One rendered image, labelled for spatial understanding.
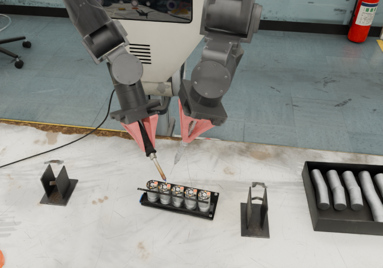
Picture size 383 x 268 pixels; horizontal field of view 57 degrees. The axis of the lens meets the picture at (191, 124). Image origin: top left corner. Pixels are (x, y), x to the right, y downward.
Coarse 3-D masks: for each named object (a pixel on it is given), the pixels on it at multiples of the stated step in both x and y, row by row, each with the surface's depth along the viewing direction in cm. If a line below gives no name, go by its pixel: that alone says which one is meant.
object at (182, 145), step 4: (192, 120) 64; (192, 124) 65; (192, 128) 65; (188, 132) 66; (180, 144) 68; (184, 144) 67; (180, 148) 68; (184, 148) 68; (180, 152) 68; (176, 156) 69; (180, 156) 69; (176, 160) 70
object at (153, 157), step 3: (150, 153) 76; (153, 153) 76; (150, 156) 76; (153, 156) 76; (156, 156) 76; (150, 159) 76; (153, 159) 76; (156, 159) 76; (156, 162) 76; (156, 165) 75; (159, 165) 75; (159, 168) 75; (159, 171) 75; (162, 171) 75; (162, 174) 74; (162, 177) 74; (165, 177) 74
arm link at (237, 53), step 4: (240, 44) 57; (236, 48) 55; (240, 48) 57; (232, 52) 53; (236, 52) 54; (240, 52) 56; (236, 56) 55; (240, 56) 56; (236, 60) 55; (240, 60) 57; (236, 64) 56; (236, 68) 58
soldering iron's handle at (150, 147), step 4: (140, 124) 79; (140, 128) 78; (144, 132) 78; (144, 136) 77; (144, 140) 77; (148, 140) 77; (144, 144) 77; (148, 144) 76; (148, 148) 76; (152, 148) 76; (148, 152) 76; (152, 152) 76; (148, 156) 77
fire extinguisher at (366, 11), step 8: (360, 0) 276; (368, 0) 271; (376, 0) 270; (360, 8) 278; (368, 8) 274; (376, 8) 276; (360, 16) 280; (368, 16) 278; (352, 24) 289; (360, 24) 283; (368, 24) 283; (352, 32) 291; (360, 32) 287; (368, 32) 290; (352, 40) 294; (360, 40) 292
